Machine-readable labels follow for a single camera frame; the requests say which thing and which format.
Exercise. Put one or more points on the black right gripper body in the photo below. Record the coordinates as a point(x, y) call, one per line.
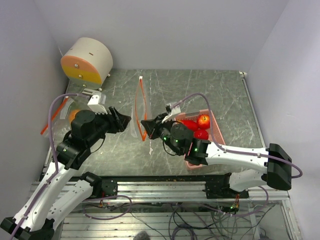
point(162, 130)

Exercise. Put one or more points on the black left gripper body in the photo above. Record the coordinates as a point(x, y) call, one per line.
point(106, 124)

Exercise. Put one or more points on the orange toy pineapple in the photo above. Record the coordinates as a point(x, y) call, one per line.
point(72, 115)

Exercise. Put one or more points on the red toy apple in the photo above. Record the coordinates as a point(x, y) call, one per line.
point(203, 121)

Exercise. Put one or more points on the clear zip bag orange zipper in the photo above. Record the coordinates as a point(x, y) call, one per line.
point(59, 120)

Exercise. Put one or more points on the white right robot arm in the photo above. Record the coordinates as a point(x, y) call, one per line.
point(270, 166)

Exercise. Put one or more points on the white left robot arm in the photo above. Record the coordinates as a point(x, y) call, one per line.
point(45, 210)

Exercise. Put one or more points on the cream cylindrical drawer cabinet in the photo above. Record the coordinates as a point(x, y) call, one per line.
point(87, 62)

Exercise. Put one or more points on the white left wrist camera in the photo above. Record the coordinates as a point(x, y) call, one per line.
point(96, 104)

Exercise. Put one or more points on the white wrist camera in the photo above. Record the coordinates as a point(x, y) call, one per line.
point(96, 104)
point(172, 111)

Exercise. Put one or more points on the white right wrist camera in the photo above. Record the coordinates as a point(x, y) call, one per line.
point(172, 111)

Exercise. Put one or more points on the small white metal bracket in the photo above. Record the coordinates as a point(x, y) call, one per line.
point(88, 92)

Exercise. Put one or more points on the aluminium rail frame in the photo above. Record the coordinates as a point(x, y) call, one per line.
point(181, 208)

